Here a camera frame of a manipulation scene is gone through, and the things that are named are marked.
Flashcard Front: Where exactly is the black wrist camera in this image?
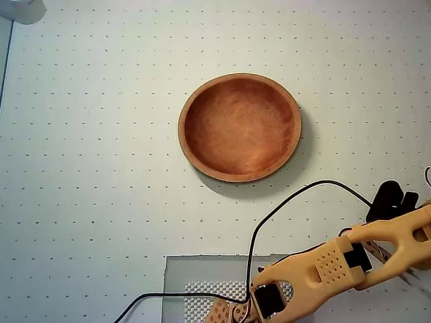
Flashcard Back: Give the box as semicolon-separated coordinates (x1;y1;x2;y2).
366;180;420;223

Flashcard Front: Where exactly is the white rounded object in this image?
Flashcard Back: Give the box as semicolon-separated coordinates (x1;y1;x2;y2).
0;0;47;26

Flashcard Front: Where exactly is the black camera cable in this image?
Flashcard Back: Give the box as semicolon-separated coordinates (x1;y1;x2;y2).
113;180;374;323

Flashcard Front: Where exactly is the white mesh anti-slip mat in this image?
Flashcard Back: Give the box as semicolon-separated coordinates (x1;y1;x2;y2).
183;281;250;323

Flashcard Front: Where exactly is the round brown wooden bowl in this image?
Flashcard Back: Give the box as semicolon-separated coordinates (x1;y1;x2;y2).
177;72;303;184

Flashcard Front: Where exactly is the grey base plate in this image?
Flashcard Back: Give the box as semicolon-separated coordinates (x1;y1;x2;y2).
162;254;287;323

